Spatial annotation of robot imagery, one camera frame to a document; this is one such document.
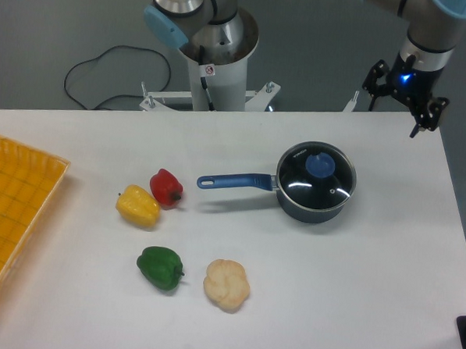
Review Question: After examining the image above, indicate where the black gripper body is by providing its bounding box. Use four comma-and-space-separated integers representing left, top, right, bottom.
383, 54, 443, 109

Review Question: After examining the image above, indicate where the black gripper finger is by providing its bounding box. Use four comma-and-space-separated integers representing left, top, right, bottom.
362, 59, 390, 111
409, 97, 450, 138

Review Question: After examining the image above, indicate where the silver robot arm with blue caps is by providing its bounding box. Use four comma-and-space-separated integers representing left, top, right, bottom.
144, 0, 466, 136

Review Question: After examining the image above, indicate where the glass lid with blue knob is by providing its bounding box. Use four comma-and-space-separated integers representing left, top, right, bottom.
277, 141, 357, 211

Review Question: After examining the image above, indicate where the red bell pepper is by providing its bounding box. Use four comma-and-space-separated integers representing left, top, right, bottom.
149, 169, 183, 208

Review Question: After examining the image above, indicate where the beige bread roll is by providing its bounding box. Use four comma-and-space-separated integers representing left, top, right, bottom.
203, 259, 251, 312

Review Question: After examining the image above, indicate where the yellow bell pepper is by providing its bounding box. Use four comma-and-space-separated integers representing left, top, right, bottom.
116, 184, 161, 228

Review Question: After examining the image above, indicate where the green bell pepper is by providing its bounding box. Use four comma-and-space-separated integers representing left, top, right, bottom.
136, 246, 184, 291

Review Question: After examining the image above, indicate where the yellow woven basket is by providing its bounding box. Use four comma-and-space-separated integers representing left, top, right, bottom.
0, 135, 70, 285

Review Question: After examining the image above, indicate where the white metal base frame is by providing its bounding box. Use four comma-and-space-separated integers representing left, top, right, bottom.
137, 73, 362, 123

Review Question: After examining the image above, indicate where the dark blue saucepan blue handle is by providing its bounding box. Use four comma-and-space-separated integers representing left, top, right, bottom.
194, 135, 359, 227

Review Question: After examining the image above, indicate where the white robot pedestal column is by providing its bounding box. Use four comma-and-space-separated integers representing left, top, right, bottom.
180, 8, 259, 112

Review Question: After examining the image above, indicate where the black floor cable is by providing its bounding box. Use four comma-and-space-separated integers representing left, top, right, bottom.
62, 41, 173, 115

